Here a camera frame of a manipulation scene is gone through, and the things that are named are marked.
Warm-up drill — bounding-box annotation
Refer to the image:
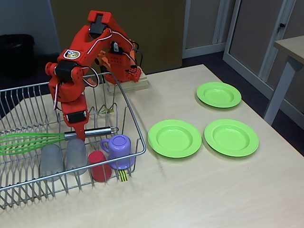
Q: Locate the black base cable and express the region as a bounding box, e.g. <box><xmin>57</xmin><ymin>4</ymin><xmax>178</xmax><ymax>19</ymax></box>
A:
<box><xmin>132</xmin><ymin>42</ymin><xmax>144</xmax><ymax>71</ymax></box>

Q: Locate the metal wire dish rack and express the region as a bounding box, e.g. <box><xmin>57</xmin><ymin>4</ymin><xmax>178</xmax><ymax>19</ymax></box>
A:
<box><xmin>0</xmin><ymin>71</ymin><xmax>147</xmax><ymax>209</ymax></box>

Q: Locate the black trash bin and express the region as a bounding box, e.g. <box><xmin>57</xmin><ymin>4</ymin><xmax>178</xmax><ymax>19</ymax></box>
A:
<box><xmin>0</xmin><ymin>34</ymin><xmax>36</xmax><ymax>79</ymax></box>

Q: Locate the wooden base block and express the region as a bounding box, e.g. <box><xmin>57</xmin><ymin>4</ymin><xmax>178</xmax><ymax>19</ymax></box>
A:
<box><xmin>106</xmin><ymin>72</ymin><xmax>150</xmax><ymax>95</ymax></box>

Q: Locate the green plastic plate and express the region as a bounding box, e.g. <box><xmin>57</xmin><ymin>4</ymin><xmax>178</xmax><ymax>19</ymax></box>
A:
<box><xmin>196</xmin><ymin>82</ymin><xmax>242</xmax><ymax>109</ymax></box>
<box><xmin>147</xmin><ymin>119</ymin><xmax>202</xmax><ymax>158</ymax></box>
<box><xmin>203</xmin><ymin>118</ymin><xmax>260</xmax><ymax>157</ymax></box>

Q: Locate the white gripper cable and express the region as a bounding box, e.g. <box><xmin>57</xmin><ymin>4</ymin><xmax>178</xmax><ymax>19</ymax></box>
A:
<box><xmin>53</xmin><ymin>82</ymin><xmax>63</xmax><ymax>111</ymax></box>

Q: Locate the red plastic cup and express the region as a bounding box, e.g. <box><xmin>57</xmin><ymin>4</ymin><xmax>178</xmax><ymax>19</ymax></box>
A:
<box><xmin>88</xmin><ymin>151</ymin><xmax>112</xmax><ymax>183</ymax></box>

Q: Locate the purple plastic mug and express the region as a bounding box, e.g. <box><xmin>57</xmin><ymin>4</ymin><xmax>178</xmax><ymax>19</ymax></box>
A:
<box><xmin>100</xmin><ymin>134</ymin><xmax>136</xmax><ymax>170</ymax></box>

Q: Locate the yellow black striped tape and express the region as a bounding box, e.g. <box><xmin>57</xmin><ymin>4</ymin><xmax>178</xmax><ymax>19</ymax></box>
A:
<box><xmin>118</xmin><ymin>169</ymin><xmax>130</xmax><ymax>183</ymax></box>

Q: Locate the beige side table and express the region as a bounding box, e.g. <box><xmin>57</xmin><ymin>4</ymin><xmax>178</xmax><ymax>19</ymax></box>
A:
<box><xmin>263</xmin><ymin>35</ymin><xmax>304</xmax><ymax>125</ymax></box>

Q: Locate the brown partition board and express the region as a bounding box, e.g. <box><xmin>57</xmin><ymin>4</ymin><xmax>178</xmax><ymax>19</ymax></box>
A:
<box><xmin>50</xmin><ymin>0</ymin><xmax>186</xmax><ymax>78</ymax></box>

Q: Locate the grey translucent plastic cup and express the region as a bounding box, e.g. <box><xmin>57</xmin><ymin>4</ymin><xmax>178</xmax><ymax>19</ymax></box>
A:
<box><xmin>66</xmin><ymin>138</ymin><xmax>88</xmax><ymax>176</ymax></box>
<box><xmin>40</xmin><ymin>143</ymin><xmax>64</xmax><ymax>181</ymax></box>

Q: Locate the orange table clamp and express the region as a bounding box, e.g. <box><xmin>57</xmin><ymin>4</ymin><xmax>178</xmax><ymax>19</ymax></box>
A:
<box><xmin>96</xmin><ymin>51</ymin><xmax>112</xmax><ymax>72</ymax></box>

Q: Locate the grey cabinet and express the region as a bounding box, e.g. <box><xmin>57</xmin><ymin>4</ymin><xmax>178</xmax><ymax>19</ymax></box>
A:
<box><xmin>182</xmin><ymin>0</ymin><xmax>304</xmax><ymax>112</ymax></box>

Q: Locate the green whisk with metal handle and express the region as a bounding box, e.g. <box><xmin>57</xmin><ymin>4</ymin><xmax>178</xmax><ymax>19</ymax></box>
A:
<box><xmin>0</xmin><ymin>127</ymin><xmax>119</xmax><ymax>156</ymax></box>

